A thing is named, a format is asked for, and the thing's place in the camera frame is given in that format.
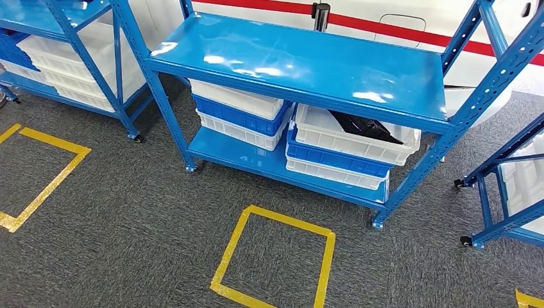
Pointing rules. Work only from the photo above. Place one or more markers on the blue metal shelf rack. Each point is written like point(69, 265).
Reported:
point(297, 68)
point(34, 17)
point(485, 204)

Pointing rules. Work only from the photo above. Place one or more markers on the black plastic part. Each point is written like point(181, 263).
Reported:
point(365, 127)

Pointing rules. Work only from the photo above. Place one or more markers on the yellow floor tape square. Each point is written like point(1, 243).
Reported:
point(55, 140)
point(229, 255)

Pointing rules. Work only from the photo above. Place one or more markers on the white car with red stripe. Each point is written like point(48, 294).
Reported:
point(361, 10)

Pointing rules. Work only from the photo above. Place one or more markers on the black stanchion post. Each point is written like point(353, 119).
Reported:
point(321, 17)

